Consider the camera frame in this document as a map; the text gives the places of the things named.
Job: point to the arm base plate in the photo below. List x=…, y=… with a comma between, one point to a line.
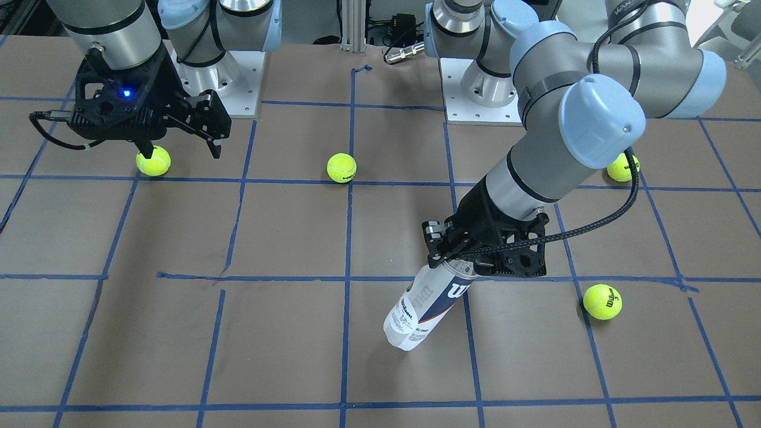
x=237, y=79
x=473, y=97

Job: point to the aluminium frame post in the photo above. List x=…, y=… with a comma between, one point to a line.
x=353, y=31

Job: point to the middle yellow tennis ball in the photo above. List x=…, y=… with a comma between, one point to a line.
x=341, y=168

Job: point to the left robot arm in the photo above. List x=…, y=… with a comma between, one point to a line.
x=581, y=104

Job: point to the Wilson tennis ball near table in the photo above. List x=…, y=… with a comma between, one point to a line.
x=602, y=301

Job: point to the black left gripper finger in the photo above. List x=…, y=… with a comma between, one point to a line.
x=441, y=251

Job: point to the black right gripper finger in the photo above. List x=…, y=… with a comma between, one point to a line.
x=145, y=147
x=214, y=146

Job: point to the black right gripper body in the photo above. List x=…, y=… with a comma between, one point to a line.
x=168, y=83

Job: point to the clear tennis ball can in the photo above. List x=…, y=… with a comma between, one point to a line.
x=426, y=301

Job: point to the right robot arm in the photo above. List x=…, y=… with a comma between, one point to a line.
x=130, y=32

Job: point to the far Head tennis ball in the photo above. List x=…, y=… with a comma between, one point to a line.
x=156, y=165

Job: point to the Wilson tennis ball near base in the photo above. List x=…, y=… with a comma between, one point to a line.
x=619, y=170

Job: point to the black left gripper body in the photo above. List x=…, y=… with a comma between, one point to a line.
x=474, y=208

